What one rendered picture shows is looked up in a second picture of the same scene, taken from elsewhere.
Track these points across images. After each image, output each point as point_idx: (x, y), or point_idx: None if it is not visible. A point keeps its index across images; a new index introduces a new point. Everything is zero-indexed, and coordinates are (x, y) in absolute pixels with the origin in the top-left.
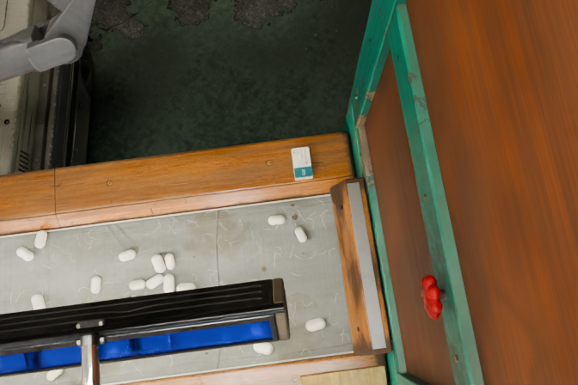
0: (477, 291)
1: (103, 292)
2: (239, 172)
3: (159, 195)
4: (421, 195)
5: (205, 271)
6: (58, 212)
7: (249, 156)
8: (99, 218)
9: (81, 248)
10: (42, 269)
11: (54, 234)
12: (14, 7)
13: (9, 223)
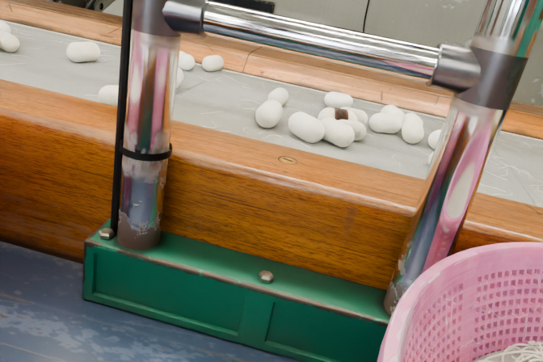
0: None
1: (284, 111)
2: (517, 107)
3: (399, 84)
4: None
5: None
6: (253, 54)
7: (526, 105)
8: (302, 80)
9: (263, 87)
10: (195, 77)
11: (230, 73)
12: None
13: (181, 44)
